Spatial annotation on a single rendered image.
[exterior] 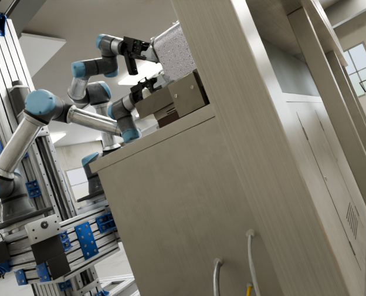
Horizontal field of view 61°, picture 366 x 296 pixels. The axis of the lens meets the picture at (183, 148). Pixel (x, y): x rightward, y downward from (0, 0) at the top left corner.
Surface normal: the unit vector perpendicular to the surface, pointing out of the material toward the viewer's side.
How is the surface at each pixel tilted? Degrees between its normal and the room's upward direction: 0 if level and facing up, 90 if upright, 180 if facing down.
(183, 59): 90
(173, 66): 90
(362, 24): 90
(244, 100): 90
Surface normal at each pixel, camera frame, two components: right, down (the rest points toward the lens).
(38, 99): 0.07, -0.19
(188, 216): -0.51, 0.12
